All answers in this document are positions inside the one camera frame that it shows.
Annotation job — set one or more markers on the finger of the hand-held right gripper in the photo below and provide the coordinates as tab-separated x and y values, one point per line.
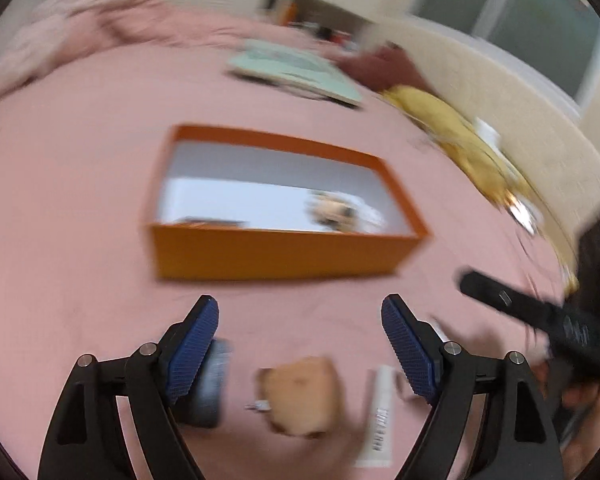
505	301

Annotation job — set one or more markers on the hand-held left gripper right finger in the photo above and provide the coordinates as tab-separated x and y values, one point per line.
410	350

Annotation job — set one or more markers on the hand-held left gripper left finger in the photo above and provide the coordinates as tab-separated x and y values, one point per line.
195	350

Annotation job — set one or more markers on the grey round container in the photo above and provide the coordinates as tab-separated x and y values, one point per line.
212	385

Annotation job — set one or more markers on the orange cardboard box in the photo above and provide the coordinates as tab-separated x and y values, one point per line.
280	255

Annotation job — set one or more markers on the person's right hand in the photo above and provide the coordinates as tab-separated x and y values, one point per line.
587	410

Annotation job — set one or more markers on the white tube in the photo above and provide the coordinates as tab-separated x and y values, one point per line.
377	417

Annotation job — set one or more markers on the beige square item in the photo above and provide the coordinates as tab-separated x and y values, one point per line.
300	395

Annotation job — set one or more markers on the dark flat item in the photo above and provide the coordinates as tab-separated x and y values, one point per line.
210	221

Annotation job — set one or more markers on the brown patterned item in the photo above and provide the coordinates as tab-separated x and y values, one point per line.
336	210

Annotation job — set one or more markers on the white paper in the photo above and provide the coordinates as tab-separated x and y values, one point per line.
487	132

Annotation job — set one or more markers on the yellow cloth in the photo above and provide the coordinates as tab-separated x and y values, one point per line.
455	130

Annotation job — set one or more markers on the cream padded headboard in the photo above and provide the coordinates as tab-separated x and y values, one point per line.
530	110

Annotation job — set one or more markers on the pink bed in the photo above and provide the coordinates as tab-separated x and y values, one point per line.
80	185

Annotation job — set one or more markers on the maroon pillow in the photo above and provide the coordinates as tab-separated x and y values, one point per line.
380	67

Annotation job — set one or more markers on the pale green board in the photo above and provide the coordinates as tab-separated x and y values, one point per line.
292	69

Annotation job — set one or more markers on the crumpled pink blanket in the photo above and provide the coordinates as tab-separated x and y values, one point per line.
55	45

